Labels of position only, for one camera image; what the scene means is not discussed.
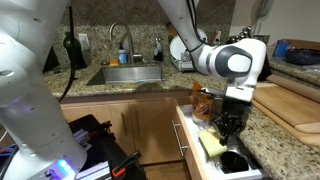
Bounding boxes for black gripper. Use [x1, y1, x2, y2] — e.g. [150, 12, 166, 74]
[213, 99, 251, 147]

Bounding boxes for yellow sponge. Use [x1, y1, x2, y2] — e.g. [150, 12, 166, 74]
[198, 127, 229, 159]

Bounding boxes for orange food packet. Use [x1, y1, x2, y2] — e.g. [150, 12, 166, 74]
[191, 80, 215, 127]

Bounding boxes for black bowl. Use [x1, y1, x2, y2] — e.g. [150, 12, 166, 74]
[220, 150, 251, 175]

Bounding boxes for small wooden cutting board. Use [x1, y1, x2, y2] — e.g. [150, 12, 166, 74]
[252, 74, 320, 135]

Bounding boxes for wooden cabinet doors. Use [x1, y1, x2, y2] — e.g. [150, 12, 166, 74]
[60, 98, 192, 167]

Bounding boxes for grey dish rack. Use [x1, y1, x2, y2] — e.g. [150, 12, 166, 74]
[170, 49, 198, 73]

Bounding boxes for large white plate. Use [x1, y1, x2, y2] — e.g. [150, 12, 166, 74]
[168, 33, 188, 63]

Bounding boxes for small white plate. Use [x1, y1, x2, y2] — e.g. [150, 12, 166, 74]
[196, 27, 208, 44]

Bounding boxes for dark blue bowl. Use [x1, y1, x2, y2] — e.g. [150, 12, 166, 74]
[284, 47, 320, 67]

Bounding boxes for stainless steel sink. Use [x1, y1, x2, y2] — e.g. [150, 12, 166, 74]
[86, 64, 165, 87]

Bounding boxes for black equipment cart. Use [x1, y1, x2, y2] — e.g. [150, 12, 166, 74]
[67, 114, 148, 180]

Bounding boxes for blue soap pump bottle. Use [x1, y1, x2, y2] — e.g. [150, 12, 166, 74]
[117, 42, 129, 65]

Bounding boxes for curved steel faucet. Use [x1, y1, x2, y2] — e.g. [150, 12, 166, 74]
[108, 21, 136, 65]

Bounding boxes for green glass bottle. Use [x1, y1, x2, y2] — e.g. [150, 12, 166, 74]
[62, 31, 88, 71]

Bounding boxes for wooden drawer with metal handle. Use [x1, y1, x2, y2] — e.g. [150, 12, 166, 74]
[171, 102, 265, 180]

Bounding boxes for white wall outlet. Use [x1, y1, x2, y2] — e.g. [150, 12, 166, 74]
[77, 32, 91, 51]

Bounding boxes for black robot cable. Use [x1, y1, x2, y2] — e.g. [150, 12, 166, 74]
[57, 5, 77, 103]

